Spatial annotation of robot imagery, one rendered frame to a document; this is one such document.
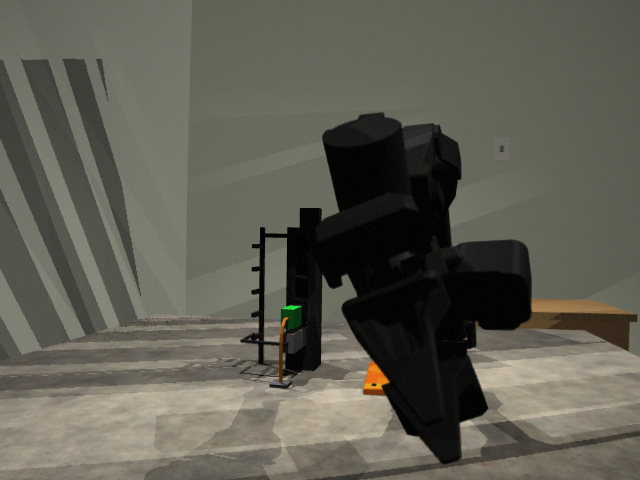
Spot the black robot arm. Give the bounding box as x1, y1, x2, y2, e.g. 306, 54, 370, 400
322, 112, 532, 358

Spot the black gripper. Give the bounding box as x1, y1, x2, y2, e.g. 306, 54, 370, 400
310, 193, 489, 464

